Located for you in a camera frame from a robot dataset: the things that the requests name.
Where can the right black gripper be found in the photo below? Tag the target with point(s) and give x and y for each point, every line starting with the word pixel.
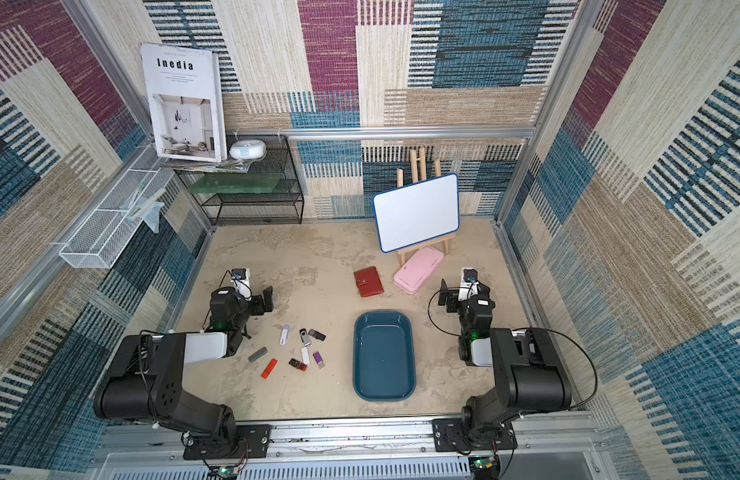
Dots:
pixel 450 300

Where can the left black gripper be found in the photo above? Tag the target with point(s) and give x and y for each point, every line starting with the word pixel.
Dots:
pixel 260 300

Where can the grey usb flash drive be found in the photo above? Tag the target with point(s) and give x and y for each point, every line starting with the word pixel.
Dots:
pixel 258 355

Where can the red usb flash drive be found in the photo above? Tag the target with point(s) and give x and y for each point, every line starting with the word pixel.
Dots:
pixel 269 368

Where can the dark red usb drive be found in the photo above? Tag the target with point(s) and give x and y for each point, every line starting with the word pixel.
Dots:
pixel 298 364

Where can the purple usb flash drive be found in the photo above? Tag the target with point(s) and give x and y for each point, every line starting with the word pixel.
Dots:
pixel 319 359

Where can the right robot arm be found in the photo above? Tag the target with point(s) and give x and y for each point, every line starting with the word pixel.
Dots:
pixel 528 371

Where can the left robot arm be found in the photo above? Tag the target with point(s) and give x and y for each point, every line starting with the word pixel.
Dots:
pixel 144 381

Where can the white blue usb drive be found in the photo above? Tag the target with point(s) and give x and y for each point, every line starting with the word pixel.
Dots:
pixel 285 331

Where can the silver swivel usb drive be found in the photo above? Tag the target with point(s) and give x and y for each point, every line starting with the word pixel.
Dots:
pixel 305 337

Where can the black usb flash drive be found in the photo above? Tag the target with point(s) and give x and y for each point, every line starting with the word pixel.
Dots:
pixel 317 335

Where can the teal storage tray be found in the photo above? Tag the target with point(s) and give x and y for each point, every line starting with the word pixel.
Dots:
pixel 384 367

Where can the pink plastic case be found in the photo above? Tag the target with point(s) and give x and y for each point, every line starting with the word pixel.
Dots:
pixel 418 269

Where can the red leather wallet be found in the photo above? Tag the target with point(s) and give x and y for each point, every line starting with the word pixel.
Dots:
pixel 368 282

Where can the blue framed whiteboard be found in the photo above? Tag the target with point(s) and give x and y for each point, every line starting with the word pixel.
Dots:
pixel 410 215

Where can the green board on shelf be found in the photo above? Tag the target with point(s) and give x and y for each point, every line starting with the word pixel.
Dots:
pixel 230 183

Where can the white round device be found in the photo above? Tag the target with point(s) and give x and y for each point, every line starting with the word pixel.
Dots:
pixel 248 150

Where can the Inedia magazine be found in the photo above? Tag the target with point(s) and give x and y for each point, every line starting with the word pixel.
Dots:
pixel 183 88

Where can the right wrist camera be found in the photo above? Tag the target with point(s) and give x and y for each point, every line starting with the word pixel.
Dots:
pixel 469 279

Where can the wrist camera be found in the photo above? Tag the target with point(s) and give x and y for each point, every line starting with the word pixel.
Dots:
pixel 241 282
pixel 469 279

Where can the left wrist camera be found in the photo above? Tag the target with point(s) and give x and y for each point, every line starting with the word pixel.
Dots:
pixel 241 282

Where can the black wire shelf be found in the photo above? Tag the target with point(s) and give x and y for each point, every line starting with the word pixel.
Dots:
pixel 285 205

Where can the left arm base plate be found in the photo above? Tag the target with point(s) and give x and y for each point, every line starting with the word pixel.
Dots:
pixel 248 441

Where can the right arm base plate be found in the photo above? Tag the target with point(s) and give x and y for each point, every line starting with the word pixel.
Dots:
pixel 450 435

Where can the white wire basket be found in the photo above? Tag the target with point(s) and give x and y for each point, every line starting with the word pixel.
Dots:
pixel 102 237

